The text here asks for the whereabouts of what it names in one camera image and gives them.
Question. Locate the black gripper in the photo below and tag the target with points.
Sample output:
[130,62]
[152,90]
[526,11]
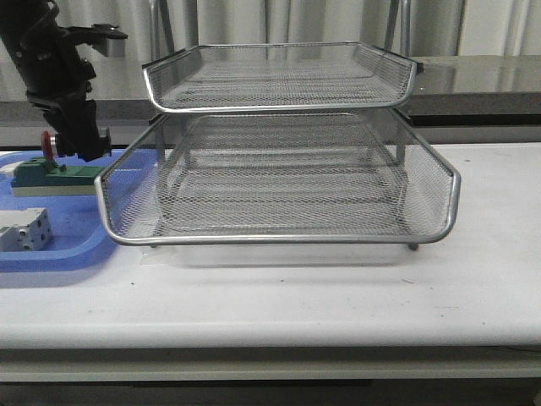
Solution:
[57,80]

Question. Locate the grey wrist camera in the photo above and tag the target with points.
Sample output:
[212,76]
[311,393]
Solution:
[110,42]

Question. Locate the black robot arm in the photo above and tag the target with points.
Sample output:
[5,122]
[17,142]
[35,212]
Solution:
[15,13]

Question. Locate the red emergency stop button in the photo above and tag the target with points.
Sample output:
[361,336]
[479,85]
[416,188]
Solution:
[51,146]

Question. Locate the grey metal rack frame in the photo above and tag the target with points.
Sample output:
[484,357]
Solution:
[160,18]

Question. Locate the blue plastic tray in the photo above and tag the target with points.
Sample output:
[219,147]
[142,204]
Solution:
[78,238]

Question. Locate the mesh tray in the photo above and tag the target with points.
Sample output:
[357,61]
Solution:
[279,77]
[346,177]

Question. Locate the grey stone counter ledge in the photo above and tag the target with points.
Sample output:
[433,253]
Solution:
[467,99]

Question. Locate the green and beige switch block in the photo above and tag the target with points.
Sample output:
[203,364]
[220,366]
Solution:
[40,177]

